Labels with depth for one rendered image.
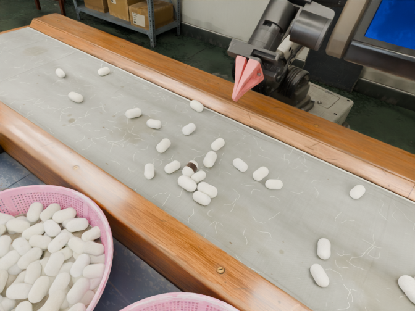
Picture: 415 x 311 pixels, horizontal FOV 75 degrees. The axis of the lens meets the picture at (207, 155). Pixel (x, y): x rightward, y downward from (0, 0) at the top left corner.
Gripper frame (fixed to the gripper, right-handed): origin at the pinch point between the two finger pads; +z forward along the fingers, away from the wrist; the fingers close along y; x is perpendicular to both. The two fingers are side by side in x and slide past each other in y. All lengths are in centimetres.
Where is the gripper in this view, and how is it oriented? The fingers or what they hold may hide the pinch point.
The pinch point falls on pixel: (236, 96)
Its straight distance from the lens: 54.8
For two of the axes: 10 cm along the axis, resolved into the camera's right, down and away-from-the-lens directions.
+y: 8.2, 4.3, -3.8
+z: -4.6, 8.9, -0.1
